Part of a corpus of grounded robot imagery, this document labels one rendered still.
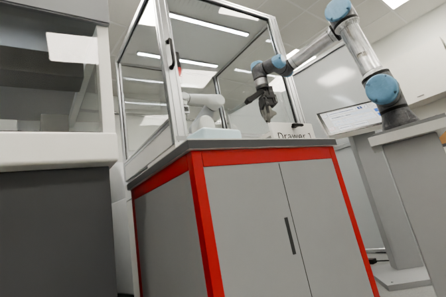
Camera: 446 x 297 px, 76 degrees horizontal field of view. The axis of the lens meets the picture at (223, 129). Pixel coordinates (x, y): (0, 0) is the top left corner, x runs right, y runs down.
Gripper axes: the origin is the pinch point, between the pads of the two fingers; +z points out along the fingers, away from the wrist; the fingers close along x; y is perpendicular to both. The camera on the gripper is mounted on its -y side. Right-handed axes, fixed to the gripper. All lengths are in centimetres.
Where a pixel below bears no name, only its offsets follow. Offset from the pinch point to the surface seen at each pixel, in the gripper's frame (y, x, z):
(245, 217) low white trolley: -41, -55, 45
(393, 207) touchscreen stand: 92, 33, 58
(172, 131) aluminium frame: -49.2, 4.8, -1.2
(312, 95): 125, 124, -67
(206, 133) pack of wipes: -48, -56, 21
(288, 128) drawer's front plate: 2.7, -14.1, 9.5
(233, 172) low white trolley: -42, -55, 32
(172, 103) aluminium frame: -48, 5, -16
